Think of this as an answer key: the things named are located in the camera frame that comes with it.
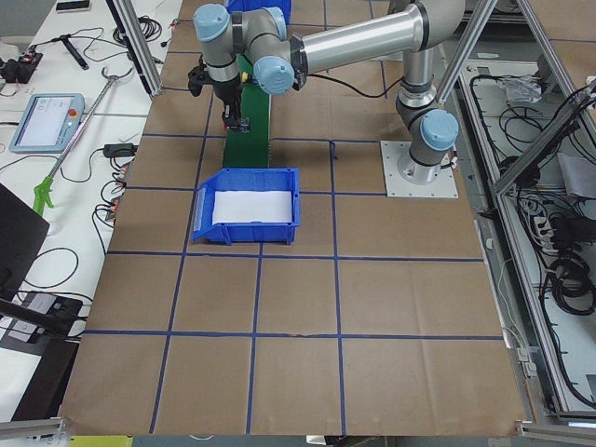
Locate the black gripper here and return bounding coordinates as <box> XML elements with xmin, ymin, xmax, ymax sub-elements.
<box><xmin>213</xmin><ymin>76</ymin><xmax>244</xmax><ymax>132</ymax></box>

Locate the red push button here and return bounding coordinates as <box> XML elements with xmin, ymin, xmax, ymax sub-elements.
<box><xmin>223</xmin><ymin>116</ymin><xmax>251</xmax><ymax>133</ymax></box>

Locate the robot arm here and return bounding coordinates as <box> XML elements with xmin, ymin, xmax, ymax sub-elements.
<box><xmin>188</xmin><ymin>1</ymin><xmax>465</xmax><ymax>185</ymax></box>

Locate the green conveyor belt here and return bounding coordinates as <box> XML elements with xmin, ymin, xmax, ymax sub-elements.
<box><xmin>223</xmin><ymin>81</ymin><xmax>271</xmax><ymax>168</ymax></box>

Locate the left blue bin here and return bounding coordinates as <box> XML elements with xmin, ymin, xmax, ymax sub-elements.
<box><xmin>192</xmin><ymin>168</ymin><xmax>301</xmax><ymax>245</ymax></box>

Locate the blue bin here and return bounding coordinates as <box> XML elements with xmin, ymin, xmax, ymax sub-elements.
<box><xmin>223</xmin><ymin>0</ymin><xmax>292</xmax><ymax>24</ymax></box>
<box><xmin>192</xmin><ymin>168</ymin><xmax>301</xmax><ymax>245</ymax></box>

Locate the white foam left bin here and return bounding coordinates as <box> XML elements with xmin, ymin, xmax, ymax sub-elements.
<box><xmin>212</xmin><ymin>191</ymin><xmax>292</xmax><ymax>224</ymax></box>

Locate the right blue bin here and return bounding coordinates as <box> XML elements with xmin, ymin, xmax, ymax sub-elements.
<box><xmin>223</xmin><ymin>0</ymin><xmax>292</xmax><ymax>24</ymax></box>

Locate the black power adapter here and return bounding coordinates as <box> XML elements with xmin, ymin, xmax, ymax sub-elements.
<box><xmin>102</xmin><ymin>142</ymin><xmax>138</xmax><ymax>158</ymax></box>

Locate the teach pendant tablet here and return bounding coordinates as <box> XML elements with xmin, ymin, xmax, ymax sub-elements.
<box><xmin>9</xmin><ymin>93</ymin><xmax>85</xmax><ymax>154</ymax></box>

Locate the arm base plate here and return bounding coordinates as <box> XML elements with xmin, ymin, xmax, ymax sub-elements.
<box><xmin>380</xmin><ymin>141</ymin><xmax>458</xmax><ymax>199</ymax></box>

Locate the green handled grabber tool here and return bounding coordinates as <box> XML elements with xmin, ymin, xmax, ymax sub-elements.
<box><xmin>33</xmin><ymin>67</ymin><xmax>133</xmax><ymax>216</ymax></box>

